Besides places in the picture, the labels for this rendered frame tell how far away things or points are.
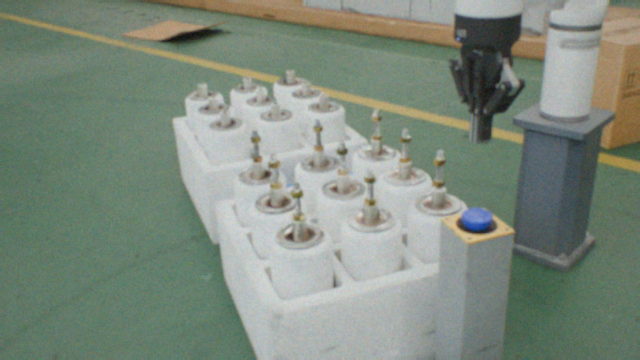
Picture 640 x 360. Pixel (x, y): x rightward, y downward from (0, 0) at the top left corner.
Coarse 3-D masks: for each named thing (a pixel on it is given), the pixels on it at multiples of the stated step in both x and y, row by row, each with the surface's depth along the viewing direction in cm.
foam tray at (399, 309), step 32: (224, 224) 115; (224, 256) 123; (256, 256) 104; (256, 288) 96; (352, 288) 94; (384, 288) 95; (416, 288) 97; (256, 320) 100; (288, 320) 91; (320, 320) 93; (352, 320) 95; (384, 320) 97; (416, 320) 100; (256, 352) 107; (288, 352) 93; (320, 352) 95; (352, 352) 98; (384, 352) 101; (416, 352) 102
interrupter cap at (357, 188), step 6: (336, 180) 111; (354, 180) 111; (324, 186) 109; (330, 186) 109; (336, 186) 110; (354, 186) 109; (360, 186) 109; (324, 192) 107; (330, 192) 107; (336, 192) 108; (348, 192) 108; (354, 192) 107; (360, 192) 107; (330, 198) 106; (336, 198) 105; (342, 198) 105; (348, 198) 105; (354, 198) 105
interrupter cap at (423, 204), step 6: (420, 198) 104; (426, 198) 103; (450, 198) 103; (456, 198) 103; (420, 204) 102; (426, 204) 102; (450, 204) 102; (456, 204) 101; (420, 210) 100; (426, 210) 100; (432, 210) 100; (438, 210) 100; (444, 210) 100; (450, 210) 99; (456, 210) 99
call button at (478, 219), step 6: (468, 210) 83; (474, 210) 83; (480, 210) 83; (462, 216) 82; (468, 216) 82; (474, 216) 82; (480, 216) 82; (486, 216) 82; (492, 216) 82; (468, 222) 81; (474, 222) 81; (480, 222) 81; (486, 222) 81; (474, 228) 82; (480, 228) 82
